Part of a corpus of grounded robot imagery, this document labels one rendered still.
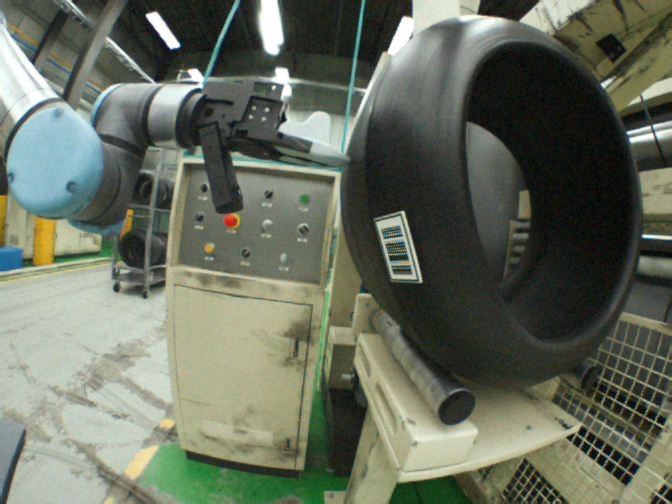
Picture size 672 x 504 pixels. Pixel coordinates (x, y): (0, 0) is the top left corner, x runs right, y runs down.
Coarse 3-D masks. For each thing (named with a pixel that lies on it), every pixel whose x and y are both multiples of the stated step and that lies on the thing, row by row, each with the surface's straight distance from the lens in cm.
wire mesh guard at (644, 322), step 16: (624, 320) 69; (640, 320) 68; (608, 352) 72; (656, 352) 67; (592, 400) 75; (592, 416) 76; (576, 432) 79; (560, 448) 83; (576, 448) 80; (640, 448) 72; (528, 464) 91; (592, 464) 78; (640, 464) 73; (480, 480) 111; (528, 480) 93; (512, 496) 99
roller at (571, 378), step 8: (576, 368) 52; (584, 368) 52; (592, 368) 52; (560, 376) 55; (568, 376) 53; (576, 376) 52; (584, 376) 51; (592, 376) 52; (576, 384) 52; (584, 384) 52; (592, 384) 54
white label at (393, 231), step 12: (384, 216) 24; (396, 216) 22; (384, 228) 24; (396, 228) 23; (408, 228) 22; (384, 240) 24; (396, 240) 23; (408, 240) 22; (384, 252) 25; (396, 252) 24; (408, 252) 23; (396, 264) 24; (408, 264) 23; (396, 276) 25; (408, 276) 24; (420, 276) 23
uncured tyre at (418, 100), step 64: (448, 64) 30; (512, 64) 59; (576, 64) 50; (384, 128) 26; (448, 128) 26; (512, 128) 70; (576, 128) 66; (384, 192) 25; (448, 192) 24; (576, 192) 71; (640, 192) 60; (448, 256) 24; (576, 256) 69; (448, 320) 26; (512, 320) 29; (576, 320) 59; (512, 384) 38
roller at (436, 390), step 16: (384, 320) 54; (384, 336) 50; (400, 336) 46; (400, 352) 43; (416, 352) 40; (416, 368) 37; (432, 368) 36; (416, 384) 37; (432, 384) 33; (448, 384) 32; (432, 400) 33; (448, 400) 31; (464, 400) 31; (448, 416) 32; (464, 416) 33
